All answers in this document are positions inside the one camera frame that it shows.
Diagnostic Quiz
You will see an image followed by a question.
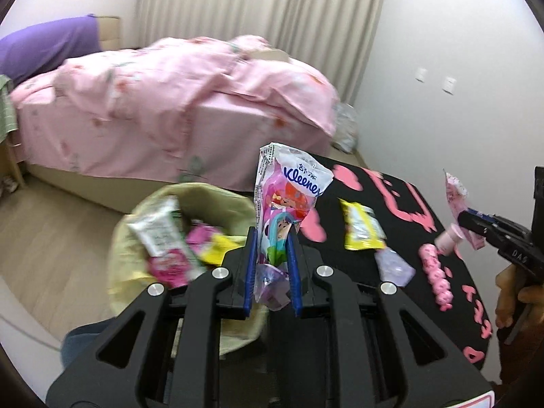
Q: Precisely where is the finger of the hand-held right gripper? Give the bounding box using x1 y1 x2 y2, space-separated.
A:
470 207 534 241
457 211 511 248

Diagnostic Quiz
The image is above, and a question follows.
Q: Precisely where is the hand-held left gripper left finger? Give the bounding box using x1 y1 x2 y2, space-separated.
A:
45 226 258 408

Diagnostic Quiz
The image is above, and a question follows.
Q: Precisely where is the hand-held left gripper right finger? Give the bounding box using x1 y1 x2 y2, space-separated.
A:
287 233 496 408

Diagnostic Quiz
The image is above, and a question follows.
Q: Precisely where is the pale pink packet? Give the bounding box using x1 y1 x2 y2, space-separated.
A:
443 169 486 251

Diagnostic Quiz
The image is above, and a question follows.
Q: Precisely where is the bright yellow wrapper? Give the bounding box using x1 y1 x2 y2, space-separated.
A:
199 233 245 265

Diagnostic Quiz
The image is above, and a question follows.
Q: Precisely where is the cartoon print tissue packet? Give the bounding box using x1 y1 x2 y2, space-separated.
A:
254 142 334 312

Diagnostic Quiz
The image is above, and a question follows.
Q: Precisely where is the magenta toy packet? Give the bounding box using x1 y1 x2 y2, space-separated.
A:
148 223 213 287

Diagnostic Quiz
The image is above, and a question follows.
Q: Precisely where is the bin with yellow-green bag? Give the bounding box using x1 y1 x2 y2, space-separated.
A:
105 182 273 355

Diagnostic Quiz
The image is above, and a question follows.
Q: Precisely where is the green and white packet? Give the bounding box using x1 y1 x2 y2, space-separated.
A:
126 197 207 279

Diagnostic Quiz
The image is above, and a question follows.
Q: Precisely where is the person's right hand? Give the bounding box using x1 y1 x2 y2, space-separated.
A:
494 265 544 329

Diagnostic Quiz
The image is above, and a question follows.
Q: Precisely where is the pink candy strip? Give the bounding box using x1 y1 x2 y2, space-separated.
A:
419 242 455 312

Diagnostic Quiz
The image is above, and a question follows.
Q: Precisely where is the black tablecloth with pink print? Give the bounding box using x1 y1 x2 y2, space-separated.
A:
272 153 496 392

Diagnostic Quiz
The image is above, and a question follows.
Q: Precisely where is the yellow snack packet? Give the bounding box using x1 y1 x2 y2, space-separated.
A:
339 199 388 252

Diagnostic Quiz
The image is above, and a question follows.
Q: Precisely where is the clear purple wrapper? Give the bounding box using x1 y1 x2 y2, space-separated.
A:
374 248 416 286

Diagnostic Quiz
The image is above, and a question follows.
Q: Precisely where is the clear plastic bag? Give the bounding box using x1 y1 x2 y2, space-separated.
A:
330 102 360 154

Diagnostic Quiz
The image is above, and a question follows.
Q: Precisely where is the person's leg in jeans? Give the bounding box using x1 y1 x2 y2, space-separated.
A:
61 318 117 372

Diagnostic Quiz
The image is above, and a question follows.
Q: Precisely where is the bed with pink cover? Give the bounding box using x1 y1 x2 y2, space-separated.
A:
8 35 341 179

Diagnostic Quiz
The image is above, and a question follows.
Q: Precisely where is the wooden nightstand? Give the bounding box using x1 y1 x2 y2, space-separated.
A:
0 135 25 190

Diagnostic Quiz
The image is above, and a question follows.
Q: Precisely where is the white pleated curtain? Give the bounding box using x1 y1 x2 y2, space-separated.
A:
135 0 391 105

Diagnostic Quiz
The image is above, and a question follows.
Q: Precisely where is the beige headboard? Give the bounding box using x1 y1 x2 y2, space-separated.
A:
96 15 124 51

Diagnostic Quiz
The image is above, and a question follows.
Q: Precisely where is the green checked cloth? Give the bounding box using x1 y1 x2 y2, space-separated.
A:
0 74 20 142

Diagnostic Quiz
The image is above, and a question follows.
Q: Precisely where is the purple pillow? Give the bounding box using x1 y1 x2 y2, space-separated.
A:
0 16 103 88

